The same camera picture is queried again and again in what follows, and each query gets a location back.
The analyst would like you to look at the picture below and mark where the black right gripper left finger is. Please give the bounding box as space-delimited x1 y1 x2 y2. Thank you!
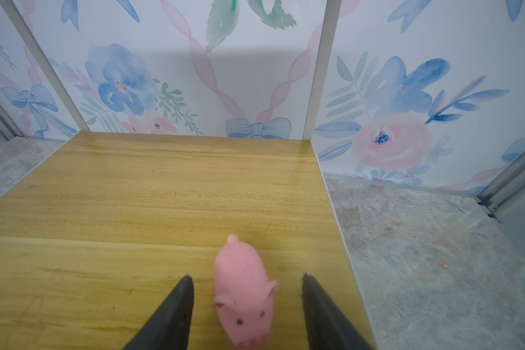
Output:
123 275 194 350

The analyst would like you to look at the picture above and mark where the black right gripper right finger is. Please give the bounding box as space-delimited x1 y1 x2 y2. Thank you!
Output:
302 274 372 350

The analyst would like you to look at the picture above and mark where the pink toy pig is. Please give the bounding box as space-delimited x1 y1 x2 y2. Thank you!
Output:
213 235 278 349

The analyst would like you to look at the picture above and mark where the white frame wooden shelf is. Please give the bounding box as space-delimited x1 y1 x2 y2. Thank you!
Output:
0 0 377 350

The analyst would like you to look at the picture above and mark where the aluminium corner post right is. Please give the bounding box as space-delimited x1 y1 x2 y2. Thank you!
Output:
477 141 525 222

